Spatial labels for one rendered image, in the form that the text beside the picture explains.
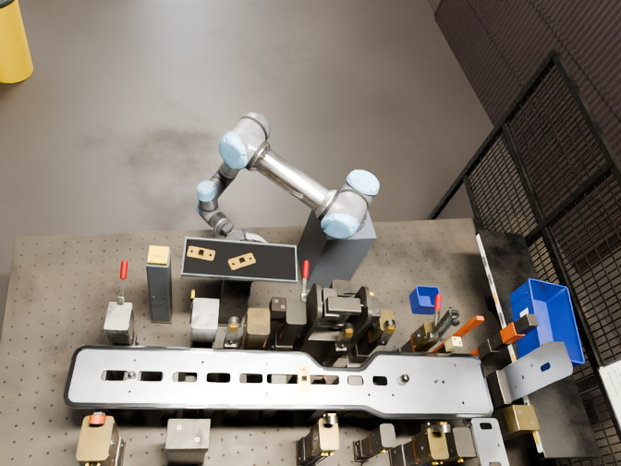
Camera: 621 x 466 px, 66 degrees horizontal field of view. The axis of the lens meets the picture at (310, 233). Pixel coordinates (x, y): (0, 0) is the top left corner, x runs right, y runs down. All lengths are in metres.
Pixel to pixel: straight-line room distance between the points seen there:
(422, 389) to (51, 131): 2.81
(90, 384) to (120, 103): 2.50
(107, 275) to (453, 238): 1.64
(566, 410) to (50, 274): 1.97
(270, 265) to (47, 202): 1.90
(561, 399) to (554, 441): 0.16
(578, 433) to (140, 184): 2.63
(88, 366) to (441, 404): 1.13
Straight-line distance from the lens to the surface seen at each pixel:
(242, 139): 1.57
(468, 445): 1.79
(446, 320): 1.66
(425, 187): 3.71
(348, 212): 1.56
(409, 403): 1.71
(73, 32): 4.36
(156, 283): 1.67
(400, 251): 2.35
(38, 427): 1.91
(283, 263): 1.58
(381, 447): 1.67
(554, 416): 1.95
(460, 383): 1.82
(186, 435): 1.50
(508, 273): 2.12
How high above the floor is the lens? 2.51
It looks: 54 degrees down
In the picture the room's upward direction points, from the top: 22 degrees clockwise
